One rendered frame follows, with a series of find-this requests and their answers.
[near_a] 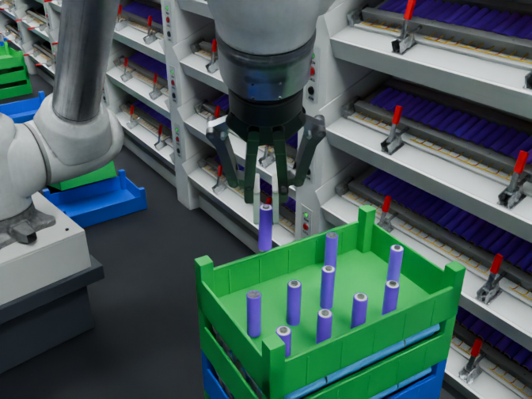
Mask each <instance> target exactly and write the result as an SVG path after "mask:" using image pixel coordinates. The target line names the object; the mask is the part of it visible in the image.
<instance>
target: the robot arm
mask: <svg viewBox="0 0 532 399"><path fill-rule="evenodd" d="M335 1H336V0H207V4H208V7H209V9H210V11H211V13H212V15H213V18H214V20H215V38H216V42H217V46H218V64H219V72H220V75H221V78H222V80H223V82H224V83H225V84H226V86H227V87H228V93H229V104H230V106H229V108H228V109H227V110H226V115H225V116H223V117H220V118H218V119H217V118H216V117H215V116H209V117H208V118H207V126H206V138H207V139H208V140H209V141H210V142H211V143H212V144H213V145H214V146H215V149H216V150H217V153H218V157H219V160H220V162H221V164H222V168H223V171H224V173H225V175H226V179H227V182H228V184H229V186H230V187H231V188H236V187H238V186H241V187H243V188H244V198H245V203H253V224H254V225H258V224H260V174H259V173H256V166H257V154H258V147H259V146H264V145H268V146H273V147H274V151H275V163H276V172H277V173H273V174H272V212H273V224H278V223H279V203H286V202H287V201H288V188H289V187H290V186H292V185H294V186H295V187H301V186H303V184H304V181H305V179H306V174H307V172H308V170H309V167H310V163H311V161H312V158H313V155H314V152H315V150H316V147H317V145H318V143H319V142H320V141H321V140H322V139H323V138H324V137H325V136H326V128H325V117H324V116H323V115H316V116H315V117H312V116H309V115H307V114H306V110H305V109H304V107H303V106H302V99H303V87H304V86H305V85H306V84H307V82H308V81H309V80H310V76H311V75H310V69H311V63H312V58H313V56H314V43H315V40H316V34H317V29H316V24H317V18H318V16H321V15H323V14H324V13H326V12H327V11H328V10H329V8H330V7H331V5H332V4H333V3H334V2H335ZM119 5H120V0H62V7H61V15H60V24H59V39H58V47H57V56H56V64H55V80H54V88H53V93H51V94H50V95H48V96H47V97H46V98H45V99H44V100H43V102H42V104H41V106H40V108H39V109H38V111H37V112H36V114H35V116H34V117H33V120H30V121H28V122H25V123H14V121H13V120H12V119H11V118H10V117H8V116H7V115H5V114H3V113H0V249H3V248H5V247H6V246H8V245H11V244H13V243H14V242H16V241H22V242H25V243H32V242H34V241H35V240H36V239H37V236H36V232H37V231H40V230H42V229H45V228H48V227H51V226H54V225H55V224H56V220H55V216H53V215H47V214H45V213H43V212H41V211H39V210H37V209H36V208H35V206H34V203H33V201H32V195H33V194H35V193H36V192H38V191H39V190H40V189H41V188H42V187H44V186H47V185H50V184H56V183H60V182H63V181H68V180H71V179H74V178H76V177H80V176H83V175H85V174H87V173H91V172H93V171H95V170H97V169H100V168H102V167H104V166H105V165H107V164H108V163H109V162H110V161H112V160H113V159H114V158H115V157H116V156H117V155H118V153H119V152H120V151H121V149H122V145H123V143H124V132H123V128H122V126H121V124H120V121H119V120H118V118H117V116H116V115H115V114H114V113H113V112H112V111H111V110H109V109H108V108H106V107H105V105H104V104H103V103H102V102H101V95H102V91H103V87H104V83H105V75H106V70H107V66H108V59H109V55H110V50H111V46H112V38H113V34H114V30H115V25H116V18H117V14H118V9H119ZM302 127H303V136H302V140H301V142H300V145H299V148H298V153H297V155H296V158H295V161H294V165H293V169H291V170H287V154H286V143H285V142H286V141H287V140H289V139H290V138H291V137H292V136H293V135H294V134H295V133H296V132H297V131H299V130H300V129H301V128H302ZM229 128H230V129H231V130H232V131H234V132H235V133H236V134H237V135H238V136H239V137H240V138H241V139H243V140H244V141H245V142H246V149H245V168H244V171H241V170H239V167H238V163H237V160H236V158H235V155H234V151H233V147H232V145H231V142H230V138H229V136H228V134H229Z"/></svg>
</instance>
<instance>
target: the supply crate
mask: <svg viewBox="0 0 532 399"><path fill-rule="evenodd" d="M375 213H376V209H375V208H373V207H372V206H370V205H369V204H367V205H364V206H361V207H359V213H358V221H354V222H350V223H348V224H345V225H342V226H338V227H336V228H333V229H331V230H326V231H324V232H321V233H319V234H315V235H312V236H309V237H304V238H302V239H299V240H297V241H293V242H290V243H287V244H285V245H281V246H278V247H275V248H273V249H270V250H268V251H263V252H261V253H256V254H253V255H251V256H247V257H244V258H241V259H239V260H235V261H232V262H230V263H227V264H223V265H220V266H218V267H215V268H214V265H213V261H212V260H211V259H210V257H209V256H202V257H199V258H196V259H195V270H196V293H197V306H198V307H199V308H200V309H201V311H202V312H203V314H204V315H205V316H206V318H207V319H208V320H209V322H210V323H211V324H212V325H213V327H214V328H215V330H216V331H217V332H218V334H219V335H220V336H221V338H222V339H223V340H224V341H225V343H226V344H227V346H228V347H229V348H230V350H231V351H232V352H233V353H234V355H235V356H236V357H237V359H238V360H239V362H240V363H241V365H242V366H243V367H244V368H245V369H246V371H247V372H248V373H249V375H250V376H251V378H252V379H253V381H254V382H255V383H256V384H257V385H258V387H259V388H260V390H261V391H262V392H263V394H264V395H265V396H266V398H267V399H279V398H281V397H283V396H285V395H287V394H289V393H292V392H294V391H295V390H298V389H300V388H302V387H304V386H307V385H309V384H310V383H312V382H316V381H317V380H319V379H321V378H323V377H325V376H327V375H330V374H332V373H334V372H336V371H338V370H340V369H343V368H345V367H347V366H349V365H351V364H353V363H356V362H358V361H360V360H361V359H364V358H366V357H368V356H370V355H373V354H374V353H376V352H379V351H381V350H383V349H385V348H387V347H389V346H391V345H393V344H396V343H398V342H400V341H402V340H404V339H406V338H408V337H411V336H413V335H415V334H417V333H419V332H421V331H424V330H425V329H428V328H430V327H432V326H433V325H437V324H438V323H440V322H442V321H445V320H446V319H448V318H450V317H453V316H455V315H457V312H458V304H459V300H460V296H461V292H462V285H463V281H464V277H465V273H466V267H465V266H463V265H462V264H459V263H458V262H457V261H452V262H450V263H449V264H446V265H445V268H444V270H443V269H441V268H440V267H439V266H438V265H436V264H434V263H433V262H431V261H430V260H429V259H427V258H426V257H424V256H422V255H421V254H419V253H418V252H417V251H415V250H414V249H412V248H411V247H409V246H408V245H406V244H405V243H404V242H402V241H400V240H399V239H397V238H396V237H394V236H393V235H392V234H390V233H388V232H387V231H385V230H384V229H383V228H381V227H380V226H378V225H377V224H375V223H374V221H375ZM329 232H334V233H336V234H338V246H337V257H336V273H335V283H334V295H333V306H332V309H330V310H331V311H332V334H331V338H329V339H327V340H324V341H322V342H320V343H319V344H316V334H317V312H318V311H319V310H321V309H322V308H321V307H320V296H321V269H322V267H324V262H325V237H326V234H327V233H329ZM392 245H400V246H402V247H403V248H404V251H403V257H402V263H401V274H400V279H399V284H400V288H399V294H398V300H397V309H396V310H394V311H391V312H389V313H387V314H384V315H382V304H383V299H384V292H385V285H386V278H387V272H388V265H389V258H390V247H391V246H392ZM291 280H298V281H299V282H300V283H301V284H302V291H301V313H300V323H299V324H298V325H296V326H292V325H289V324H288V323H287V283H288V282H289V281H291ZM249 291H259V292H260V294H261V334H260V335H259V336H258V337H251V336H249V335H248V334H247V308H246V294H247V293H248V292H249ZM356 293H364V294H366V295H367V296H368V303H367V316H366V323H364V324H362V325H359V326H357V327H355V328H353V329H351V321H352V304H353V296H354V294H356ZM281 325H285V326H287V327H289V328H290V329H291V355H290V356H288V357H286V358H285V347H286V345H285V343H284V342H283V341H282V340H281V339H280V337H279V336H278V335H277V334H276V329H277V328H278V327H279V326H281Z"/></svg>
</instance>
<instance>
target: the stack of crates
mask: <svg viewBox="0 0 532 399"><path fill-rule="evenodd" d="M38 94H39V97H35V98H31V99H27V100H23V101H15V102H11V103H7V104H0V113H3V114H5V115H7V116H8V117H10V118H11V119H12V120H13V121H14V123H15V124H22V123H25V122H28V121H30V120H33V117H34V116H35V114H36V112H37V111H38V109H39V108H40V106H41V104H42V102H43V100H44V99H45V98H46V97H45V95H44V91H39V92H38Z"/></svg>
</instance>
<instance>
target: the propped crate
mask: <svg viewBox="0 0 532 399"><path fill-rule="evenodd" d="M111 177H117V175H116V170H115V166H114V163H113V160H112V161H110V162H109V163H108V164H107V165H105V166H104V167H102V168H100V169H97V170H95V171H93V172H91V173H87V174H85V175H83V176H80V177H76V178H74V179H71V180H66V181H63V182H60V183H56V184H50V185H49V186H51V187H53V188H57V189H59V190H61V191H63V190H67V189H70V188H75V187H78V186H82V185H85V184H90V183H93V182H97V181H102V180H105V179H108V178H111Z"/></svg>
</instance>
